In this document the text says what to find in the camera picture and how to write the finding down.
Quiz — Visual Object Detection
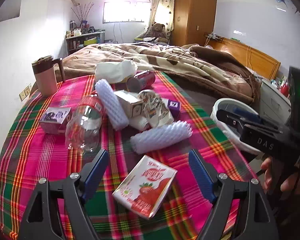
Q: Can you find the white round trash bin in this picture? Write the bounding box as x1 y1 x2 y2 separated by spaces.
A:
210 98 263 155

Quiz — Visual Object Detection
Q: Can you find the brown teddy bear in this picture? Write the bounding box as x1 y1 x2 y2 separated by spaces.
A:
147 23 169 43

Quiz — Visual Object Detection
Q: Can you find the brown patterned blanket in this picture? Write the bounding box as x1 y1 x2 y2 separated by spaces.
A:
63 42 261 105

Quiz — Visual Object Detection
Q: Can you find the clear plastic bottle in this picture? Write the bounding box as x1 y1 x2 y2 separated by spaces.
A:
65 93 104 154

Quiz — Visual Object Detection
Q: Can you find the red drink can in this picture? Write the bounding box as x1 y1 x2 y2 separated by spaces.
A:
127 70 155 93

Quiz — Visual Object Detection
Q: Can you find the grey bedside drawer cabinet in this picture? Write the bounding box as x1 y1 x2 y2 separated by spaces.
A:
259 79 291 124

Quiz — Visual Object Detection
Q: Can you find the wooden headboard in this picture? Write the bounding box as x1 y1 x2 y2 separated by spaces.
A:
208 38 281 80

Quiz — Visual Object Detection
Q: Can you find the purple small box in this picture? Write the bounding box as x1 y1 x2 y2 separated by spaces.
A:
39 107 72 134

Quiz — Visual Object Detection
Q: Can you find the patterned crumpled paper cup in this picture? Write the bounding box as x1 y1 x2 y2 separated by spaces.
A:
138 89 174 128

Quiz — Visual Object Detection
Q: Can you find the strawberry milk carton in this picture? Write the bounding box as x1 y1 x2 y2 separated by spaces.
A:
113 155 177 220

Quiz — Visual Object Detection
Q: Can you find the green cream small box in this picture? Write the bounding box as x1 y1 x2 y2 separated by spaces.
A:
114 90 143 118

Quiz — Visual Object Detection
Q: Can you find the wooden wardrobe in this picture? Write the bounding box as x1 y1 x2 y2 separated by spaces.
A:
170 0 217 47

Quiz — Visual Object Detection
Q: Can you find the white tissue pack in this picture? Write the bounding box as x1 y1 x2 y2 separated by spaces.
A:
95 60 138 84

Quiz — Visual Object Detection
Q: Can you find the cluttered wall shelf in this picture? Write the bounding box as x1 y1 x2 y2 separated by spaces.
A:
65 20 106 55

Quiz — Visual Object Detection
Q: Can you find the purple white medicine box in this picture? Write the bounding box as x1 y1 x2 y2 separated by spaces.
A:
162 98 181 119

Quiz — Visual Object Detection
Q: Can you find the white foam net sleeve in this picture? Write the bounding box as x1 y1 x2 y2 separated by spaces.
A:
130 121 192 154

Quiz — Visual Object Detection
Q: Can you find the right hand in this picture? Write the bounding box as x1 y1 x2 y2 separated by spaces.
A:
261 158 300 194

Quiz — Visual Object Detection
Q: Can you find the dried branch bouquet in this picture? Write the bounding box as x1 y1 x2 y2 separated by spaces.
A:
71 2 94 23

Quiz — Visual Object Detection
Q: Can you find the pink plaid bed cloth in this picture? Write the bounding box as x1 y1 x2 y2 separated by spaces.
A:
0 72 255 239

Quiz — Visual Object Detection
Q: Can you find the floral window curtain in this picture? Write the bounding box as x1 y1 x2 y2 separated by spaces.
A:
148 0 175 35

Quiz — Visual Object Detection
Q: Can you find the pink brown travel mug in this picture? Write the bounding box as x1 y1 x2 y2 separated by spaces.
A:
32 55 66 97

